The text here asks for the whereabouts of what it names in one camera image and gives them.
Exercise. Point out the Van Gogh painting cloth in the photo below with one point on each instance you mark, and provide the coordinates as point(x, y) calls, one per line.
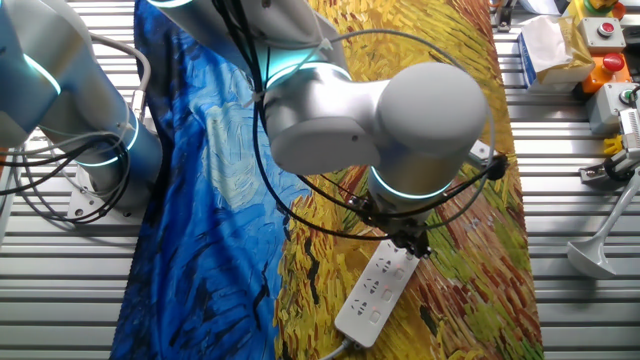
point(210, 200)

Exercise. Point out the orange emergency stop box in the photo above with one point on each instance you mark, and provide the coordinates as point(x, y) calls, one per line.
point(600, 80)

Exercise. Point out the metal profile bracket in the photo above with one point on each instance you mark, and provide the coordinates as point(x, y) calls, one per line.
point(502, 17)

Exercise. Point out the white paper sheet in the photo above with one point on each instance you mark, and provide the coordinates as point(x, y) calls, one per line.
point(540, 5)

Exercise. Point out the gray wrist camera with bracket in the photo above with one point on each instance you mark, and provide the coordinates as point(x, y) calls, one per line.
point(480, 152)

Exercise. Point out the small gray ribbed camera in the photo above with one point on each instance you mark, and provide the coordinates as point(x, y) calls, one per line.
point(632, 130)

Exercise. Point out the small metal bracket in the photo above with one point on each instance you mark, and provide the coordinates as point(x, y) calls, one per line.
point(595, 172)

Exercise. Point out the gray box red button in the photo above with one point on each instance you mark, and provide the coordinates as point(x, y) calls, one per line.
point(600, 37)

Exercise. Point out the gray box green button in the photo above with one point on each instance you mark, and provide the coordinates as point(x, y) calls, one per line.
point(607, 107)

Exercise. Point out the blue white tissue box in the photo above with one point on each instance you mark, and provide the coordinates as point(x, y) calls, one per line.
point(550, 50)

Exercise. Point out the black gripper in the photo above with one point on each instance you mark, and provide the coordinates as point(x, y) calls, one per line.
point(410, 237)

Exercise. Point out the yellow green plastic object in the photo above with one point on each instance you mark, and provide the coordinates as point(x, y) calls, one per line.
point(595, 7)

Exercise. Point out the white four-button power strip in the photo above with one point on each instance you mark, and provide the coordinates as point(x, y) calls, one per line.
point(375, 295)

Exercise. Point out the yellow plastic clip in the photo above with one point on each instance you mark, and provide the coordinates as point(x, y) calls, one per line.
point(612, 146)

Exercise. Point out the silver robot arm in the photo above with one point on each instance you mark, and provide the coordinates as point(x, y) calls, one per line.
point(350, 115)

